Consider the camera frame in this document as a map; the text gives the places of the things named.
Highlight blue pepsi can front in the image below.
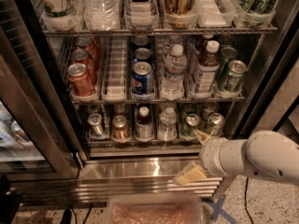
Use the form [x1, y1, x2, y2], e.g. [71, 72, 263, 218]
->
[132, 62, 154, 95]

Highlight green can shelf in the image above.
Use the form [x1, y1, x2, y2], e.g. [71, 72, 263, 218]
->
[203, 113, 224, 137]
[180, 113, 201, 140]
[216, 46, 238, 80]
[218, 60, 247, 92]

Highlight empty white tray shelf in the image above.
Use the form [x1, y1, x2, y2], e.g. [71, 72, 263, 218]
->
[196, 0, 236, 28]
[101, 37, 127, 102]

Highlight red can back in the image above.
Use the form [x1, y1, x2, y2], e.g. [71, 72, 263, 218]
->
[75, 37, 99, 70]

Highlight black cable right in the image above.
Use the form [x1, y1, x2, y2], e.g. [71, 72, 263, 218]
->
[243, 176, 255, 224]

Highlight tea bottle bottom shelf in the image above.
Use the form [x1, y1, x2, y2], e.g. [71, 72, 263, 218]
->
[135, 106, 154, 142]

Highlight water bottle middle shelf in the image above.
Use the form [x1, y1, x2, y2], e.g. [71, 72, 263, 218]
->
[162, 44, 187, 100]

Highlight red can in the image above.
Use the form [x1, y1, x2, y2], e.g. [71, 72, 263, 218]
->
[75, 37, 99, 70]
[67, 63, 95, 96]
[71, 49, 97, 84]

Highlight blue pepsi can middle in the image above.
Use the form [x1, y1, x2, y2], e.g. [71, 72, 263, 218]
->
[133, 48, 152, 63]

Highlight green can middle shelf front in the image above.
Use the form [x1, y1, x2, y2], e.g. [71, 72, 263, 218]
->
[218, 60, 247, 92]

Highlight black cable left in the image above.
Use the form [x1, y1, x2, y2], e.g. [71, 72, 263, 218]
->
[59, 203, 93, 224]

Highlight clear plastic bin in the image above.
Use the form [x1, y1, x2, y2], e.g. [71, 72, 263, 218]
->
[107, 192, 206, 224]

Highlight tea bottle middle shelf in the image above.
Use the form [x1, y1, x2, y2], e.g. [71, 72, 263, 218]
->
[191, 40, 220, 96]

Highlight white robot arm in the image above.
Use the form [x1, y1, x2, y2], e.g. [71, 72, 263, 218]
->
[173, 131, 299, 186]

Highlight green cans top shelf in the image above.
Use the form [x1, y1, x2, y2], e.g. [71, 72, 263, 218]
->
[232, 0, 277, 28]

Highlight large water bottle top shelf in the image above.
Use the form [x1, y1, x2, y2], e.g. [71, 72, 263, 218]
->
[83, 0, 120, 31]

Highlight red can middle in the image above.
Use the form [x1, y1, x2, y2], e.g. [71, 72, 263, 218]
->
[71, 49, 97, 84]

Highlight red can front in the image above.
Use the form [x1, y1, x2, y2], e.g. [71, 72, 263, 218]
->
[67, 63, 95, 96]

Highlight tea bottle shelf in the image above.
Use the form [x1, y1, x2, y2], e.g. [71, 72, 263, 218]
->
[135, 106, 154, 142]
[191, 40, 220, 96]

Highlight blue pepsi can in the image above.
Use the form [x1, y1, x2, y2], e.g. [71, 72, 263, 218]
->
[132, 62, 154, 95]
[133, 48, 152, 63]

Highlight green can bottom shelf left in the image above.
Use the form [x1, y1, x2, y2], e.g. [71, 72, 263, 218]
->
[180, 113, 201, 140]

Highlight black cable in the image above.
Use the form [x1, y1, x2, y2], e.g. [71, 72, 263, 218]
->
[59, 203, 93, 224]
[243, 176, 255, 224]

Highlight silver can bottom shelf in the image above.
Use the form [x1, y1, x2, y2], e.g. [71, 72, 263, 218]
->
[88, 113, 106, 139]

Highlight clear water bottle bottom shelf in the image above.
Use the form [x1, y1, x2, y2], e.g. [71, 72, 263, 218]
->
[158, 106, 177, 141]

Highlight empty white tray middle shelf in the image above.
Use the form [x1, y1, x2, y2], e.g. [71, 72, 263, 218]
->
[101, 37, 127, 102]

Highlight white label bottle top shelf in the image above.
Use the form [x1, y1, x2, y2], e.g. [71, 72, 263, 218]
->
[125, 0, 158, 30]

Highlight gold can bottom shelf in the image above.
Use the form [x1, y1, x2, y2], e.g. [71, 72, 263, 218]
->
[112, 115, 130, 142]

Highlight green can middle shelf back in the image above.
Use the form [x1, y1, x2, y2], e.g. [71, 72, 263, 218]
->
[216, 46, 238, 80]

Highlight fridge glass door left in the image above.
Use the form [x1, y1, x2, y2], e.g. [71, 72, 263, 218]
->
[0, 0, 85, 182]

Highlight fridge door right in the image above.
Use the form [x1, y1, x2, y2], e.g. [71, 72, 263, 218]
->
[231, 2, 299, 139]

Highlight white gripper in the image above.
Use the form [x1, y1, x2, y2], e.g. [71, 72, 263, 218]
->
[173, 130, 249, 186]

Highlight green can bottom shelf right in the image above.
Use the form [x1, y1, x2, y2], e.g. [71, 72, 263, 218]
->
[203, 113, 224, 137]

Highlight empty white tray top shelf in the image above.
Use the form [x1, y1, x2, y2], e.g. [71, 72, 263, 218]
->
[196, 0, 236, 28]

